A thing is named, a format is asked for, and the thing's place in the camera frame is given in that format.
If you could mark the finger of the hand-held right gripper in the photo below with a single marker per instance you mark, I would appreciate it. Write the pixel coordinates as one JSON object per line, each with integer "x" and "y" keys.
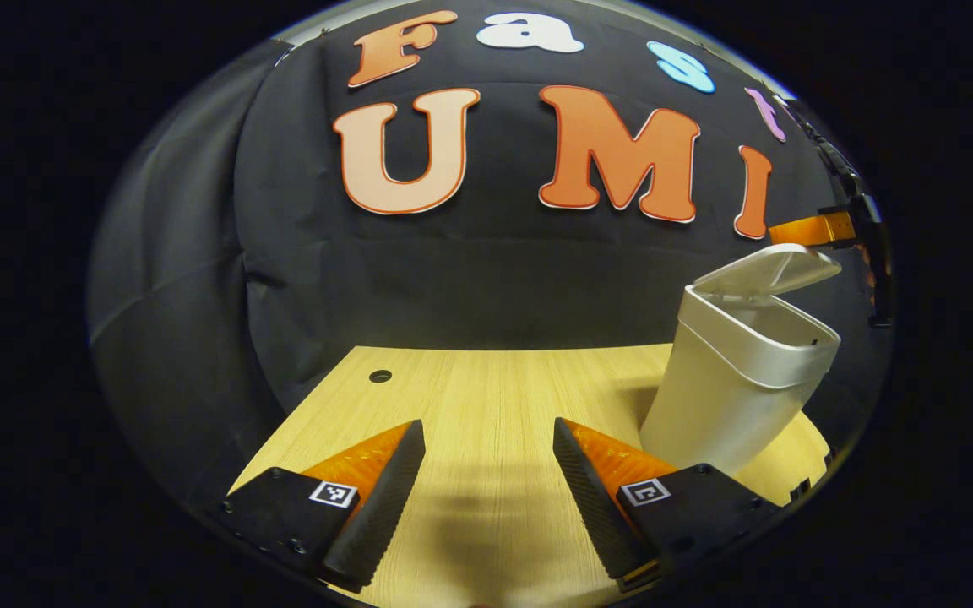
{"x": 812, "y": 230}

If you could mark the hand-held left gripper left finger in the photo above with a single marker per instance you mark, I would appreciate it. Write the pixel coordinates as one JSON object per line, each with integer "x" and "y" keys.
{"x": 385, "y": 498}

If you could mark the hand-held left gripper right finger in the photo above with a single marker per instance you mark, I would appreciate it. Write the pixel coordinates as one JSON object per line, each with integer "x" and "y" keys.
{"x": 592, "y": 507}

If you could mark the white desktop garbage bin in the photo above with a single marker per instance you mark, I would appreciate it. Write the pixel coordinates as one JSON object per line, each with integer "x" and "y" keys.
{"x": 731, "y": 380}

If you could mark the wooden desktop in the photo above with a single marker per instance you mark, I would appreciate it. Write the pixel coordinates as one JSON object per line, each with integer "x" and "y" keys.
{"x": 486, "y": 422}

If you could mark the black equipment stand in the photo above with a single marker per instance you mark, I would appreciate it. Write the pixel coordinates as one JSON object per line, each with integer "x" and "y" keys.
{"x": 833, "y": 156}

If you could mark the black backdrop cloth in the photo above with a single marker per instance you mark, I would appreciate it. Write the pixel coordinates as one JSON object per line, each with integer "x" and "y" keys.
{"x": 495, "y": 279}

